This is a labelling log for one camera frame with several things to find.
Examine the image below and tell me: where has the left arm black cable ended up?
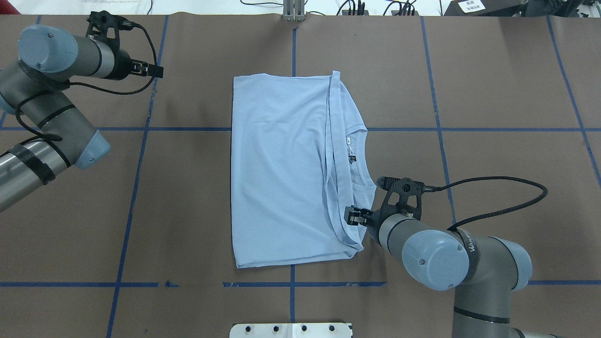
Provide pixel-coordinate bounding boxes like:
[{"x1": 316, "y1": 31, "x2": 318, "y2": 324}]
[{"x1": 14, "y1": 21, "x2": 158, "y2": 141}]

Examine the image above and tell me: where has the light blue t-shirt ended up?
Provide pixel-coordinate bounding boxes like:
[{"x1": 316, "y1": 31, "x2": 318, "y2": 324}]
[{"x1": 231, "y1": 70, "x2": 376, "y2": 269}]

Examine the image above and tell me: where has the white garment tag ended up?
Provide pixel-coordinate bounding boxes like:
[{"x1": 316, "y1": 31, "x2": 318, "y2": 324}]
[{"x1": 346, "y1": 136, "x2": 356, "y2": 163}]

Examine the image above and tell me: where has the black box with label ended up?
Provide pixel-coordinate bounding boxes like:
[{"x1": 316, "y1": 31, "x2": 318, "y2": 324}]
[{"x1": 443, "y1": 0, "x2": 528, "y2": 17}]

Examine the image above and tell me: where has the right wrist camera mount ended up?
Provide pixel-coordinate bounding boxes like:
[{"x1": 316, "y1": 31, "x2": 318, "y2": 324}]
[{"x1": 377, "y1": 176, "x2": 442, "y2": 222}]

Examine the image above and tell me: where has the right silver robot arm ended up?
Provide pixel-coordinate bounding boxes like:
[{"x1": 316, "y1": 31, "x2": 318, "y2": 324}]
[{"x1": 344, "y1": 206, "x2": 549, "y2": 338}]

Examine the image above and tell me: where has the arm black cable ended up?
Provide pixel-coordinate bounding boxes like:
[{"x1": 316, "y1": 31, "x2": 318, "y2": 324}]
[
  {"x1": 423, "y1": 177, "x2": 548, "y2": 231},
  {"x1": 14, "y1": 21, "x2": 158, "y2": 141}
]

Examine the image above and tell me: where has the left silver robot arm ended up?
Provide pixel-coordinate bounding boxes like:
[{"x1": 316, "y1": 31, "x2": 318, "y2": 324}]
[{"x1": 1, "y1": 17, "x2": 163, "y2": 210}]

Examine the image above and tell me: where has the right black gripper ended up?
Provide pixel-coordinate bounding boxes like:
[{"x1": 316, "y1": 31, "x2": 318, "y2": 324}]
[{"x1": 344, "y1": 206, "x2": 384, "y2": 242}]

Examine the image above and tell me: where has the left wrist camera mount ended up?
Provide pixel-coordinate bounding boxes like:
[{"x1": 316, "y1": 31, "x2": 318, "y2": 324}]
[{"x1": 86, "y1": 10, "x2": 141, "y2": 52}]

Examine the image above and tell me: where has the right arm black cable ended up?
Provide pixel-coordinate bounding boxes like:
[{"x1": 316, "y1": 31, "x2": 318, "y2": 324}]
[{"x1": 423, "y1": 177, "x2": 548, "y2": 231}]

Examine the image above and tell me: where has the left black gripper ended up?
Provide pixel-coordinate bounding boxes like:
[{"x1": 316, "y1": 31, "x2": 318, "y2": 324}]
[{"x1": 115, "y1": 50, "x2": 164, "y2": 80}]

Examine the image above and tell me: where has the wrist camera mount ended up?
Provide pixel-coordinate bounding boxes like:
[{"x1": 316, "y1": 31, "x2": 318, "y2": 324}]
[
  {"x1": 377, "y1": 176, "x2": 442, "y2": 222},
  {"x1": 86, "y1": 10, "x2": 141, "y2": 52}
]

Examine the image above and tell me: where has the aluminium frame post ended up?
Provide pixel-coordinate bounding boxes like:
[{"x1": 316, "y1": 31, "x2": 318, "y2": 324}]
[{"x1": 282, "y1": 0, "x2": 306, "y2": 22}]

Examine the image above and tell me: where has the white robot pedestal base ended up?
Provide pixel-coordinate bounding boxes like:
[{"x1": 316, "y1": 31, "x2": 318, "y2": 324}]
[{"x1": 229, "y1": 322, "x2": 354, "y2": 338}]

